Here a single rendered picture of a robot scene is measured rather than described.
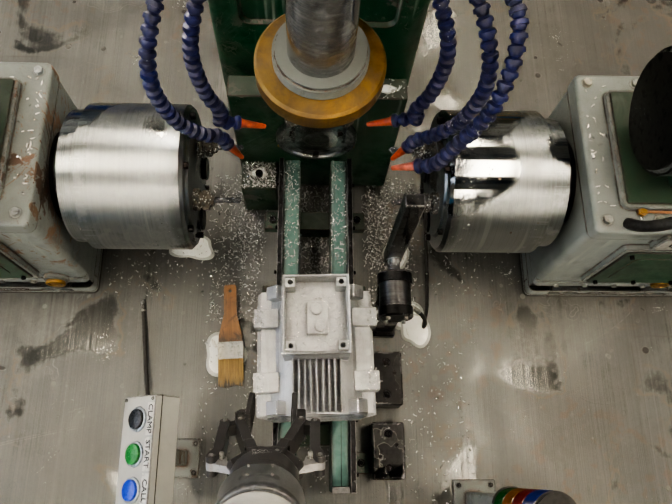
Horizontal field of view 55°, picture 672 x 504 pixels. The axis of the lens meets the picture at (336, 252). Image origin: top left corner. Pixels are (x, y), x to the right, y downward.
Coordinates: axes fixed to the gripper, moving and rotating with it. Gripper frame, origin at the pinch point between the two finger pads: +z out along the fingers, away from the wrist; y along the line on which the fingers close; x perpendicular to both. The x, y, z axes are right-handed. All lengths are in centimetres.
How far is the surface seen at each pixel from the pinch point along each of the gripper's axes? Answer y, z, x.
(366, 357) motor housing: -13.9, 15.8, -1.9
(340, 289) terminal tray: -9.5, 15.0, -13.0
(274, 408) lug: 0.2, 9.5, 3.8
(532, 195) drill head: -40, 21, -27
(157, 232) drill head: 19.8, 24.1, -19.9
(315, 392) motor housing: -5.8, 10.3, 1.6
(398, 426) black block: -21.4, 29.0, 16.3
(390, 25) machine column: -18, 33, -54
